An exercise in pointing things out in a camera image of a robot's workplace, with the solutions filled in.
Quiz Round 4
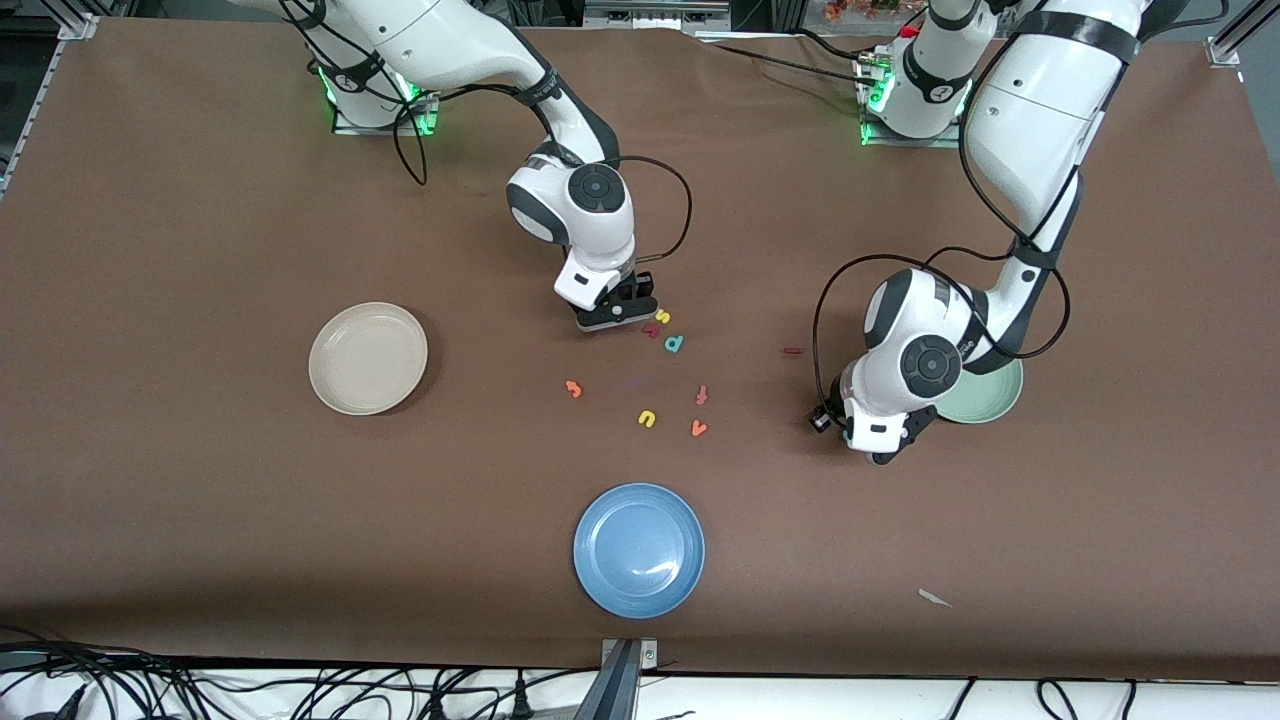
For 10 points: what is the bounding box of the green plate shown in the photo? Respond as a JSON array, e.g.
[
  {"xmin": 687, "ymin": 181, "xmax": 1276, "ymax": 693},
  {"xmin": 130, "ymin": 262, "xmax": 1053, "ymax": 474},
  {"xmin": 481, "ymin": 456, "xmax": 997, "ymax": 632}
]
[{"xmin": 935, "ymin": 355, "xmax": 1025, "ymax": 425}]

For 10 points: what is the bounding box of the blue plate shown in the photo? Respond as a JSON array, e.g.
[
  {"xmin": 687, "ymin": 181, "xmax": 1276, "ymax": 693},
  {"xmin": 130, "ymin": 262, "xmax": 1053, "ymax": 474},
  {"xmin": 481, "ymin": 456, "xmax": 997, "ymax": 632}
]
[{"xmin": 573, "ymin": 483, "xmax": 706, "ymax": 620}]

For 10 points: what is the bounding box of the beige plate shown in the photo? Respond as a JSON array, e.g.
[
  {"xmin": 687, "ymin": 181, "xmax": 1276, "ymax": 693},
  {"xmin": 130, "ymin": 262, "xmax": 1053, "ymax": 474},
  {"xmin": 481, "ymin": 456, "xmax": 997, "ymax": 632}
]
[{"xmin": 308, "ymin": 302, "xmax": 429, "ymax": 416}]

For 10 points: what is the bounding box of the grey power strip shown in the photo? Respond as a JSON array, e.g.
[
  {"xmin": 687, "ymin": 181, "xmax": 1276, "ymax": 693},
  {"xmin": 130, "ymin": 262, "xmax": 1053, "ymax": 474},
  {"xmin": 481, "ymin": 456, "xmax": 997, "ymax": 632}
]
[{"xmin": 585, "ymin": 0, "xmax": 731, "ymax": 29}]

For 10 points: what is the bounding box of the brown table cover sheet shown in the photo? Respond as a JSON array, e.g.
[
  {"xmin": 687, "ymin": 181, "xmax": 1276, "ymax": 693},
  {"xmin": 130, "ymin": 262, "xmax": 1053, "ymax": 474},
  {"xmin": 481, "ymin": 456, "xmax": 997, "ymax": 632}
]
[{"xmin": 0, "ymin": 18, "xmax": 1280, "ymax": 683}]

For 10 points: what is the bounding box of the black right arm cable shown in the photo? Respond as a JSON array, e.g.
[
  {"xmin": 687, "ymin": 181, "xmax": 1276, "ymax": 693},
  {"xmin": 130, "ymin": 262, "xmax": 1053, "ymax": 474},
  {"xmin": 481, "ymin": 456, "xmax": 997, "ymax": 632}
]
[{"xmin": 390, "ymin": 85, "xmax": 694, "ymax": 266}]

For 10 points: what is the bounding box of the black base cable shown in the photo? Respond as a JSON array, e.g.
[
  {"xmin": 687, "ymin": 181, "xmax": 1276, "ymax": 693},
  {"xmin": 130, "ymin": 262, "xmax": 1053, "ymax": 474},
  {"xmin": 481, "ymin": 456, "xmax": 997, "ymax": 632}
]
[{"xmin": 695, "ymin": 30, "xmax": 881, "ymax": 86}]

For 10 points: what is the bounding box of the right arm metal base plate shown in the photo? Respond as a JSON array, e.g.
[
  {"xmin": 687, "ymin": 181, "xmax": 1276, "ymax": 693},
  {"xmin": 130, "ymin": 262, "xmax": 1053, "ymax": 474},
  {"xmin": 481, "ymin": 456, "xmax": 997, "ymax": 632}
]
[{"xmin": 333, "ymin": 85, "xmax": 441, "ymax": 136}]

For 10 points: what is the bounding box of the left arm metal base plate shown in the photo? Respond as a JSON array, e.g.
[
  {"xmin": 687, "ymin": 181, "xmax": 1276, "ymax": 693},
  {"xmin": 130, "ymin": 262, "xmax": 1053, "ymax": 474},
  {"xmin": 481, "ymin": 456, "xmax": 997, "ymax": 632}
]
[{"xmin": 860, "ymin": 55, "xmax": 966, "ymax": 149}]

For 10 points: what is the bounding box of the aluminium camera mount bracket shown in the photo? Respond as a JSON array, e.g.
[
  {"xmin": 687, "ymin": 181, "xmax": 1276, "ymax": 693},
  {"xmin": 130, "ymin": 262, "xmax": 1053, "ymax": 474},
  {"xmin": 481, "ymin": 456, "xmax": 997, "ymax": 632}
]
[{"xmin": 598, "ymin": 638, "xmax": 661, "ymax": 720}]

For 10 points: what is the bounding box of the aluminium frame rail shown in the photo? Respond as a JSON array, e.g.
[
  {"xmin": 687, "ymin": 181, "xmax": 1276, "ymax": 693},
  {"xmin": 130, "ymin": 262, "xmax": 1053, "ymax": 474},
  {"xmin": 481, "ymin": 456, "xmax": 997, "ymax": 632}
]
[
  {"xmin": 1205, "ymin": 0, "xmax": 1280, "ymax": 69},
  {"xmin": 0, "ymin": 10, "xmax": 101, "ymax": 196}
]

